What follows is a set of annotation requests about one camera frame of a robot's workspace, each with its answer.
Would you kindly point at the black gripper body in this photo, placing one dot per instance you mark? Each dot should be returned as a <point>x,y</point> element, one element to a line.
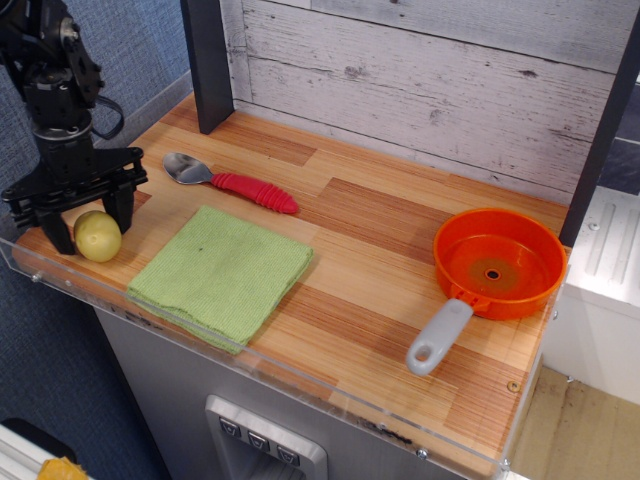
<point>71,172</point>

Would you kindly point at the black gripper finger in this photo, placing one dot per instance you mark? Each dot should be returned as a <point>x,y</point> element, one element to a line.
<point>119,204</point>
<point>57,231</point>

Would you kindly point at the yellow potato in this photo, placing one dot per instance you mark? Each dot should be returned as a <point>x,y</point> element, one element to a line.
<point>97,236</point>

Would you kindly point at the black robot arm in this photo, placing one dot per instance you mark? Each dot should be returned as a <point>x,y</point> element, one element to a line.
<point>43,53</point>

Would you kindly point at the green cloth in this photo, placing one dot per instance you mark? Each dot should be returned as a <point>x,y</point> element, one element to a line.
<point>220,278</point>

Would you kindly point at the clear acrylic table guard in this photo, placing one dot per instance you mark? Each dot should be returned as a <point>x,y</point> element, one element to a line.
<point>339,338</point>

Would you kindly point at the yellow black object bottom left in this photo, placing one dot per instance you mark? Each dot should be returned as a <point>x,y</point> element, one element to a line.
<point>28,452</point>

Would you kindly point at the grey cabinet with dispenser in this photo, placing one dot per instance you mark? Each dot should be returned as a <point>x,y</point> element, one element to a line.
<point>175,388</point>

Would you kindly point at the white side cabinet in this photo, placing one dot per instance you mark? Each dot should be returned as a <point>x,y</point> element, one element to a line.
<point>594,334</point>

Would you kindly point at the red handled metal spoon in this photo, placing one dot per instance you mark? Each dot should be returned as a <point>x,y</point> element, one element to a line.
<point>188,170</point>

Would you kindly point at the orange pot grey handle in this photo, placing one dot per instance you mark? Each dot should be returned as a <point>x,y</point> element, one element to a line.
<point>493,263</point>

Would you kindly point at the dark right vertical post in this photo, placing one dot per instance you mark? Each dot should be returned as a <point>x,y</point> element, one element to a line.
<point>609,123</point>

